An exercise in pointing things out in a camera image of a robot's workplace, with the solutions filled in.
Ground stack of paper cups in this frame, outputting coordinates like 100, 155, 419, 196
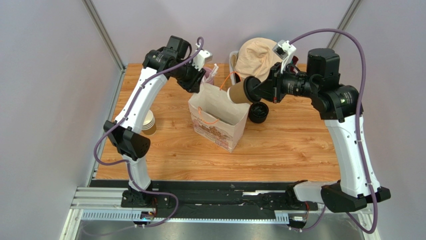
141, 110, 157, 136

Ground purple cable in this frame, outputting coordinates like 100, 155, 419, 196
93, 36, 205, 231
288, 28, 379, 235

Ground black coffee cup lid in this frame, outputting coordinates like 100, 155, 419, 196
243, 76, 262, 103

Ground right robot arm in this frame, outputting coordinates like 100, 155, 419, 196
252, 48, 391, 213

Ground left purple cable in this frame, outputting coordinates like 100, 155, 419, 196
93, 36, 205, 231

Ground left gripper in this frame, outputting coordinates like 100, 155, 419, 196
171, 59, 206, 95

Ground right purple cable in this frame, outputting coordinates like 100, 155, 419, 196
288, 28, 379, 235

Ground stack of black lids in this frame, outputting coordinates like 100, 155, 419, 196
248, 102, 269, 124

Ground pink straw holder cup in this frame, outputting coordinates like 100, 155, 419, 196
201, 67, 216, 85

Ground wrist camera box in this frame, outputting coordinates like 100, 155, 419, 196
272, 40, 297, 74
192, 43, 213, 71

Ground beige bucket hat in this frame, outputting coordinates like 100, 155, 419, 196
234, 37, 282, 82

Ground white paper takeout bag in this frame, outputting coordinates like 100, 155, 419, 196
188, 81, 250, 153

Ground white plastic basket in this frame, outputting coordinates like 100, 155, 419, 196
228, 50, 302, 87

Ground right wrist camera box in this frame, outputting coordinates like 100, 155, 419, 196
272, 40, 297, 74

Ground dark red cloth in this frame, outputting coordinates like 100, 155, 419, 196
289, 56, 299, 73

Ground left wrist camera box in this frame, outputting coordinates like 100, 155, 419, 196
192, 43, 213, 71

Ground wrapped white straws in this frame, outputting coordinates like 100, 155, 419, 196
203, 63, 219, 85

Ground single paper cup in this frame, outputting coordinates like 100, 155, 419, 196
227, 81, 250, 104

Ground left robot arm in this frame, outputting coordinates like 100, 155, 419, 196
103, 36, 213, 207

